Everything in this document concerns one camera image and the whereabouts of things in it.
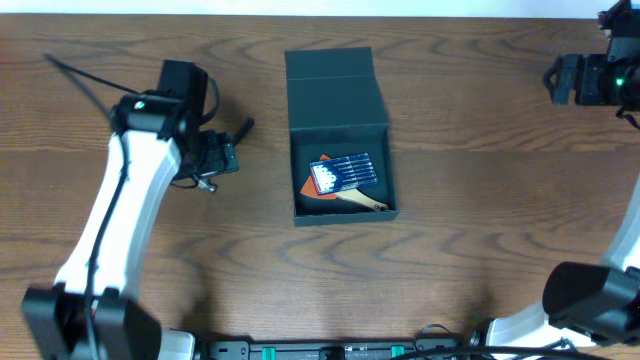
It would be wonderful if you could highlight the blue precision screwdriver set case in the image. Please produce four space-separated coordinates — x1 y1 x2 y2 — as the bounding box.
310 153 378 195

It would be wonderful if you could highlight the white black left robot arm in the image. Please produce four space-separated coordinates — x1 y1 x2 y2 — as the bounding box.
21 60 240 359

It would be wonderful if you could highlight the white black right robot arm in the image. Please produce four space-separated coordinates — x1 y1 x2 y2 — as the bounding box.
470 0 639 350

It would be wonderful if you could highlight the dark green open box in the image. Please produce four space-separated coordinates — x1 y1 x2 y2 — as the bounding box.
285 47 399 227

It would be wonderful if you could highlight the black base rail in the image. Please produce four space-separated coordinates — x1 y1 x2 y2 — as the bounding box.
194 335 461 360

